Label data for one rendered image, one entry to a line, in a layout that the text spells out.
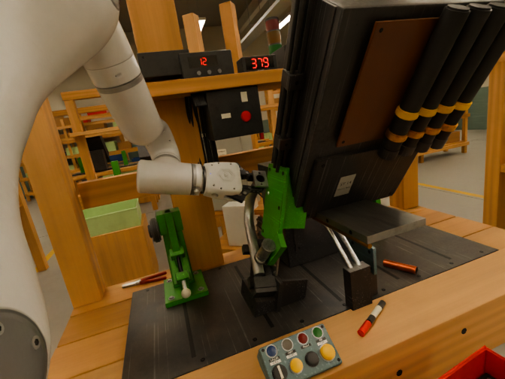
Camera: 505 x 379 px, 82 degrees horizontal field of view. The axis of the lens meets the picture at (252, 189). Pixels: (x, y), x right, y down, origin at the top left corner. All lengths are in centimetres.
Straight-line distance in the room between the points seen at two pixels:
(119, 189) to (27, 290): 91
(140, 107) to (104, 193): 56
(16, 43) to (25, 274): 21
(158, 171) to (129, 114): 17
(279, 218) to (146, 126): 37
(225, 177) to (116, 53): 37
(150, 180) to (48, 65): 42
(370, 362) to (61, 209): 94
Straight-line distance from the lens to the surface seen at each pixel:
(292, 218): 76
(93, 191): 114
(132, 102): 62
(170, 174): 74
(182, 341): 82
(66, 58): 39
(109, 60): 60
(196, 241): 109
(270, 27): 118
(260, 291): 79
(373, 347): 74
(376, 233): 67
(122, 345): 93
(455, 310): 87
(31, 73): 36
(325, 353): 67
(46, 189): 107
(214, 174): 77
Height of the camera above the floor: 140
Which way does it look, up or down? 14 degrees down
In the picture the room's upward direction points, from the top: 9 degrees counter-clockwise
